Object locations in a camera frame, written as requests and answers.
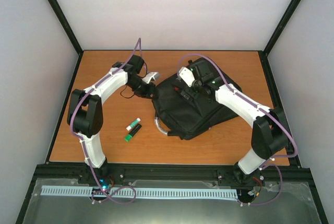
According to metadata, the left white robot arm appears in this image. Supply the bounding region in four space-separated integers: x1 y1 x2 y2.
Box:
67 55 159 184

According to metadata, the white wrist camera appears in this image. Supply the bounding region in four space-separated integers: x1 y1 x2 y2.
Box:
142 72 160 84
177 67 195 87

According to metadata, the white green glue stick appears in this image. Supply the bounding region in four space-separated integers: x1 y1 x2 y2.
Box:
126 118 141 132

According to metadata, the green highlighter marker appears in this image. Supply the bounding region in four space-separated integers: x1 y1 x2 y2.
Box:
124 124 142 142

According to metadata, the light blue cable duct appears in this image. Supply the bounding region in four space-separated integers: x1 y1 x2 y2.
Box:
40 185 238 201

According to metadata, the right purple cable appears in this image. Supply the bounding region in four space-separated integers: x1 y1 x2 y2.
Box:
176 53 299 207

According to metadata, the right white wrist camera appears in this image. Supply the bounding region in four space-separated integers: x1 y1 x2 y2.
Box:
177 67 195 87

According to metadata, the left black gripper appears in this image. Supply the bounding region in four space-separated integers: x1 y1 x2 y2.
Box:
127 77 159 100

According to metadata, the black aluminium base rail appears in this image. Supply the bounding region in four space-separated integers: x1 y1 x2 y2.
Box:
32 162 315 187

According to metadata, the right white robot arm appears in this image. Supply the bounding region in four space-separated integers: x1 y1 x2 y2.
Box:
177 56 292 184

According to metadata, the black student backpack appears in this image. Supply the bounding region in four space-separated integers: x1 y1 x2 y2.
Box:
152 57 242 140

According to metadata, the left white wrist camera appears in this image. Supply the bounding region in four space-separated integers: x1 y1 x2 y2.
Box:
142 72 160 84

